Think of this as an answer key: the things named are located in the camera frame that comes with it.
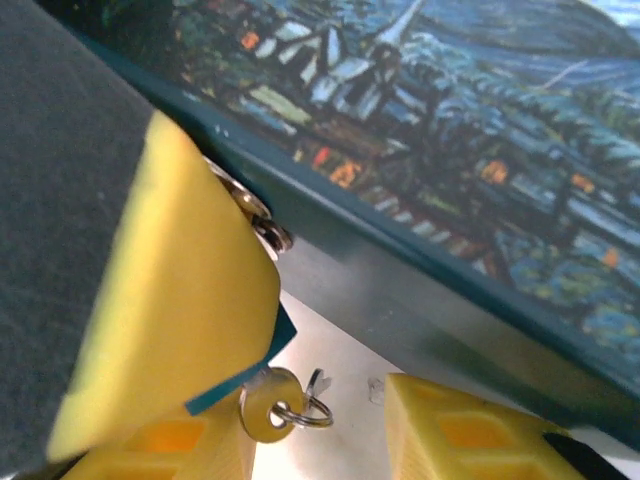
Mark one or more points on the small silver key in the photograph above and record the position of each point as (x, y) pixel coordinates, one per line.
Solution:
(260, 415)

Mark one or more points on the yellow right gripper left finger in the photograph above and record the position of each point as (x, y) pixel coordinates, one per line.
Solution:
(150, 460)

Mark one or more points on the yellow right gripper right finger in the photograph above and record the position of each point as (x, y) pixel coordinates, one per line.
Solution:
(450, 440)

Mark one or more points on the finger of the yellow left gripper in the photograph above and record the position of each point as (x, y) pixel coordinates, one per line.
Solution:
(175, 275)

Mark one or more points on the starry night painted box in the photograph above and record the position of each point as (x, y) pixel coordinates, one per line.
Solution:
(450, 150)

